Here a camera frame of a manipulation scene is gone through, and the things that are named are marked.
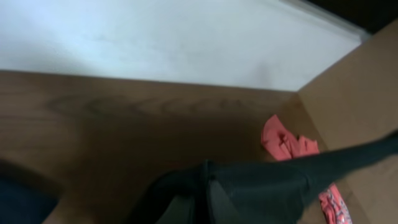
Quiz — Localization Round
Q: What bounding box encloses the black polo shirt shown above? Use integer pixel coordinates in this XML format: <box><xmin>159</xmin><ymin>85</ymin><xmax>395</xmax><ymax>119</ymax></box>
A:
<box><xmin>126</xmin><ymin>133</ymin><xmax>397</xmax><ymax>223</ymax></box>

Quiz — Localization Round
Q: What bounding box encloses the cardboard box wall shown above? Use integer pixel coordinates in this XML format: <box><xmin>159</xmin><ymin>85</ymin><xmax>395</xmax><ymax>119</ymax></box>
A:
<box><xmin>298</xmin><ymin>21</ymin><xmax>397</xmax><ymax>224</ymax></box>

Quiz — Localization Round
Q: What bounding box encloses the red printed t-shirt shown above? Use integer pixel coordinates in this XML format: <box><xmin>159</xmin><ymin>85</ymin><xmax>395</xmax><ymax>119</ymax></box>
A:
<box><xmin>261</xmin><ymin>115</ymin><xmax>352</xmax><ymax>224</ymax></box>

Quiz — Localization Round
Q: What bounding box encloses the folded navy blue garment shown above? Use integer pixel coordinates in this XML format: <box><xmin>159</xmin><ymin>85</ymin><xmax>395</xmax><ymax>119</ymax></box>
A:
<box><xmin>1</xmin><ymin>177</ymin><xmax>58</xmax><ymax>224</ymax></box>

